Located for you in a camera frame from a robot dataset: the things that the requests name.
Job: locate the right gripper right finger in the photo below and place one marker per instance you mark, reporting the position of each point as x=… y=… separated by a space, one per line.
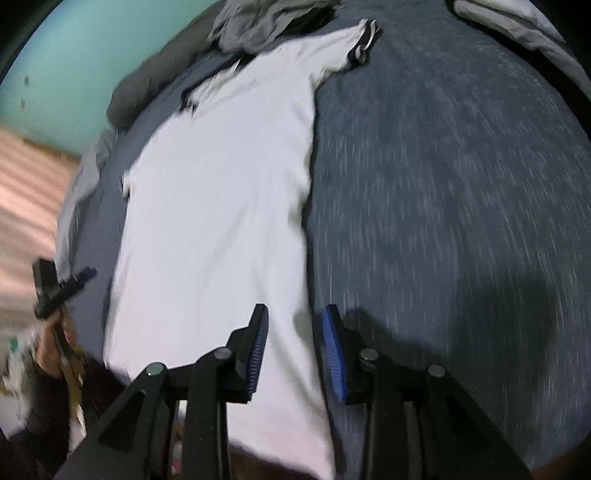
x=419 y=424

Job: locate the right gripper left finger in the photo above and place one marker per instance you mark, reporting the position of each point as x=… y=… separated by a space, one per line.
x=132 y=439

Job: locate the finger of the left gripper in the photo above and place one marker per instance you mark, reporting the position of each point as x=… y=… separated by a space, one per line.
x=78 y=281

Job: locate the white polo shirt black collar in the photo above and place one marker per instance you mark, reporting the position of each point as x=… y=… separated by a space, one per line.
x=214 y=226

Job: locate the folded white clothes stack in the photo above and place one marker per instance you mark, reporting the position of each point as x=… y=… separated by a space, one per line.
x=525 y=23

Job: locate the person left hand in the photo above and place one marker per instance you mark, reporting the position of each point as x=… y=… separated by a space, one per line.
x=47 y=355

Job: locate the light grey blanket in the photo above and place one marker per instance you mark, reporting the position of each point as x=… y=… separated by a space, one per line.
x=82 y=185

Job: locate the pink striped curtain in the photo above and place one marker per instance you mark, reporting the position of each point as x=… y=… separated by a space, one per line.
x=34 y=181

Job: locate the blue patterned bed sheet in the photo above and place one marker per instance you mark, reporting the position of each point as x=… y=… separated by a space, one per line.
x=449 y=217

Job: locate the dark grey rolled duvet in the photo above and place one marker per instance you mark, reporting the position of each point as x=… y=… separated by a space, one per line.
x=140 y=87

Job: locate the grey crumpled shirt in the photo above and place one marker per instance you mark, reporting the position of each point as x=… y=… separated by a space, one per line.
x=251 y=26

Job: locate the black garment under grey shirt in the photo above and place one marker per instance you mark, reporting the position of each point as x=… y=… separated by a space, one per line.
x=310 y=22

